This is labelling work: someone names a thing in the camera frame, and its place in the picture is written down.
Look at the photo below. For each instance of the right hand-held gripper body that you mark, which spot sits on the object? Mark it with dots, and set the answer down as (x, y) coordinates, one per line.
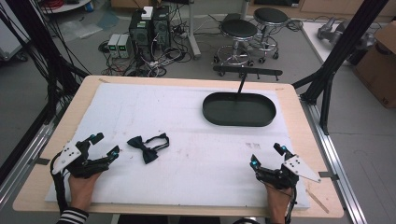
(297, 168)

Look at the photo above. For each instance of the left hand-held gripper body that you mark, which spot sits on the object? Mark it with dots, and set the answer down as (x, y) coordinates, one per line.
(70, 154)

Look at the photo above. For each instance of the black bow tie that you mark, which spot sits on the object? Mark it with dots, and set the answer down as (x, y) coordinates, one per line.
(146, 151)

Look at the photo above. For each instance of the black oval tray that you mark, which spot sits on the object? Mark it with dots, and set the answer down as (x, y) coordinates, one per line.
(238, 112)

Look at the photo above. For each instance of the person's left hand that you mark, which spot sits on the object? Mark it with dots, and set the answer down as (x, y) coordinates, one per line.
(81, 189)

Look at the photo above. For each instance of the person's right hand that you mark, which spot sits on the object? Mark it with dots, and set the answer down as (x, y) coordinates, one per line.
(278, 202)

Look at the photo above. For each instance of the black tape strip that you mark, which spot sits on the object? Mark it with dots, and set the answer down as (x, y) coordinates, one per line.
(42, 161)
(328, 175)

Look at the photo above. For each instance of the thin wooden stick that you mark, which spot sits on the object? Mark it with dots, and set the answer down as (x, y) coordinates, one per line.
(317, 201)

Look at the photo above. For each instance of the white table mat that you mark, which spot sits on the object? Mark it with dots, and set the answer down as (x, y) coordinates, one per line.
(193, 161)

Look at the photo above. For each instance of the black T-shaped stand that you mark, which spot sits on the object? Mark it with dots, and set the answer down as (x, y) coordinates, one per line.
(249, 71)

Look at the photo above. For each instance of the grey power supply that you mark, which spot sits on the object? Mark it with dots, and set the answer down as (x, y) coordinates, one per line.
(113, 45)
(125, 46)

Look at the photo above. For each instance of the black computer tower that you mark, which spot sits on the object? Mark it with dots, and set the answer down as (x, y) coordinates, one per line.
(161, 29)
(140, 35)

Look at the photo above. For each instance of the large black round stool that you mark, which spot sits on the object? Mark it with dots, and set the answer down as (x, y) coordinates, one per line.
(238, 29)

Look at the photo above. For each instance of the brown cardboard box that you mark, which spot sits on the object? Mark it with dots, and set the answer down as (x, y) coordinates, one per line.
(378, 65)

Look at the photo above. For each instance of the grey device on side table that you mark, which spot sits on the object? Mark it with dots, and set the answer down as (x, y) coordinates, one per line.
(336, 31)

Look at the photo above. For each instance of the small black round stool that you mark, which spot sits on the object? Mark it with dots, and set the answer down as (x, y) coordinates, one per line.
(270, 16)

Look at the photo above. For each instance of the white box on computer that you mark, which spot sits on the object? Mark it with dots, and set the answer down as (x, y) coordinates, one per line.
(147, 13)

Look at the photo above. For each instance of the grey desk leg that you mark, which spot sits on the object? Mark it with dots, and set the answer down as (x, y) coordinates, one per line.
(193, 31)

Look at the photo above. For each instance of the aluminium rail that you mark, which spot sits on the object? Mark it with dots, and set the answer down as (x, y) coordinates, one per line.
(336, 161)
(26, 158)

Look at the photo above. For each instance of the black metal frame post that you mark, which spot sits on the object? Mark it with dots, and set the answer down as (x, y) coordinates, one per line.
(345, 40)
(40, 46)

